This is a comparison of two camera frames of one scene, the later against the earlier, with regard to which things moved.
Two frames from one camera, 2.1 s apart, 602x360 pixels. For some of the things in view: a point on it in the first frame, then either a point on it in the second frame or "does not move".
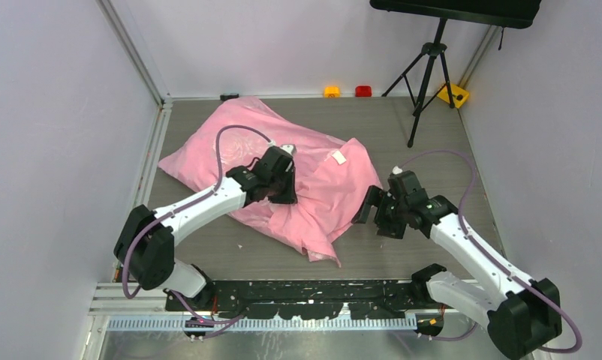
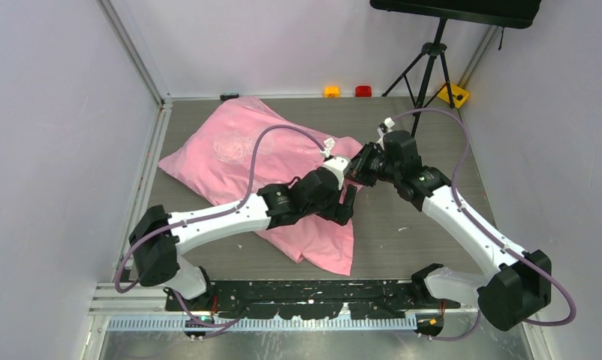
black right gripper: (375, 196) → (358, 163)
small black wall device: (226, 96) does not move
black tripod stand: (432, 49) does not move
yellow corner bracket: (459, 94) does not move
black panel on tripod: (517, 13) does not move
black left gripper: (290, 196) → (339, 213)
